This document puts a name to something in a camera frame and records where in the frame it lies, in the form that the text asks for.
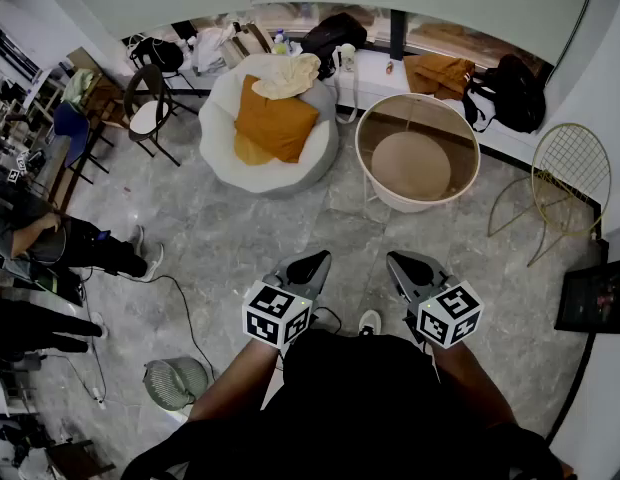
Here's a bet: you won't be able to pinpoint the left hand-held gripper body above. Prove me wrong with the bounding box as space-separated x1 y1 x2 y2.
242 267 319 352

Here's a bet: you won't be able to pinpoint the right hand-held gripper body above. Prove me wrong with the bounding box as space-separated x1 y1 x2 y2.
403 272 485 350

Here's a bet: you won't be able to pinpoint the green wire basket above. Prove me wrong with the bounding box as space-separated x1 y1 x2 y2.
142 356 210 412

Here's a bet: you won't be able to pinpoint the cream clothes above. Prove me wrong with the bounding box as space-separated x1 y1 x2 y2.
251 52 322 102

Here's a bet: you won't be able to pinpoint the person's right forearm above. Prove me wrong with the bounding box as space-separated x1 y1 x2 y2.
429 340 520 429

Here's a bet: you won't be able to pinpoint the person's left forearm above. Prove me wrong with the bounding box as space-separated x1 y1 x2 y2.
187 337 286 423

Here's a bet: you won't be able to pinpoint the person's right white shoe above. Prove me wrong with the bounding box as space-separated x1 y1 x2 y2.
358 309 383 338

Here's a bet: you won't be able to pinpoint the round white side table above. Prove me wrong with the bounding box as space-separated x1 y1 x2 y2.
354 92 482 214

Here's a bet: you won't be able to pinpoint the yellow cushion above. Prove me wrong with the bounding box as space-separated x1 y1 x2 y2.
233 131 277 167

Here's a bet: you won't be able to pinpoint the person's black shirt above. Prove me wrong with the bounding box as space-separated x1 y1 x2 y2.
118 328 566 480

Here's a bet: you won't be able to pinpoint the orange cushion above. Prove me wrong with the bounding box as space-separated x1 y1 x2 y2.
233 74 321 164

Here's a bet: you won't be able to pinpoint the black framed screen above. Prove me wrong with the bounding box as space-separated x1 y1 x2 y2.
553 256 620 335

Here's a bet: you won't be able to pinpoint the white beanbag chair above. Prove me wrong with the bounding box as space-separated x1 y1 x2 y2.
197 52 340 200

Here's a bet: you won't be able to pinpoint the orange garment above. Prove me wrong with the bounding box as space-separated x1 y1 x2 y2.
403 51 477 102

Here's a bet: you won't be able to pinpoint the white window bench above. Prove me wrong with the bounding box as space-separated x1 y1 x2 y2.
154 47 549 169

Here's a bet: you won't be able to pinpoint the dark chair with white seat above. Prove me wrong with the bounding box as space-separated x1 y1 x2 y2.
121 63 200 168

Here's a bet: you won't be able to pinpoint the white plastic bag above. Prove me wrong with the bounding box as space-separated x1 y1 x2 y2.
191 26 230 75

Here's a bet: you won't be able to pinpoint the black tripod equipment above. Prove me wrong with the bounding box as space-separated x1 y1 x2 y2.
0 412 116 480

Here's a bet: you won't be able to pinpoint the wooden shelf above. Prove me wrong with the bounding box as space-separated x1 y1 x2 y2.
64 46 134 130

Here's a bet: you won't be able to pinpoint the blue chair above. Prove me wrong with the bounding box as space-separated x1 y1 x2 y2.
51 100 116 186

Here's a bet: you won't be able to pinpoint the light green cloth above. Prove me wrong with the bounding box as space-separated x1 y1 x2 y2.
61 67 95 106

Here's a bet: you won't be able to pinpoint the person's black tether cable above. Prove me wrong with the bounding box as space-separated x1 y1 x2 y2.
309 306 344 338

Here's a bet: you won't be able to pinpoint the black floor cable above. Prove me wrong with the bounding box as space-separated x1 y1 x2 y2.
79 266 219 372

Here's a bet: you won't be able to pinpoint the gold wire chair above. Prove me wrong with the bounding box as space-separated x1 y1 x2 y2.
487 122 613 268

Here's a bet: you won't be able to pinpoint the white strap pouch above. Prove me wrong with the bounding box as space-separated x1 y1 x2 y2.
331 42 360 125

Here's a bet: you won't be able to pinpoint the black window post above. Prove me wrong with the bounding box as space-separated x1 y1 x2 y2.
389 9 409 63

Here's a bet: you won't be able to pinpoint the black backpack with white cord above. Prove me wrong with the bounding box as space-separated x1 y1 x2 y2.
127 34 186 75

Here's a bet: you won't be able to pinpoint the dark wall cable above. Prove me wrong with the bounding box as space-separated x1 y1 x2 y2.
543 0 602 85

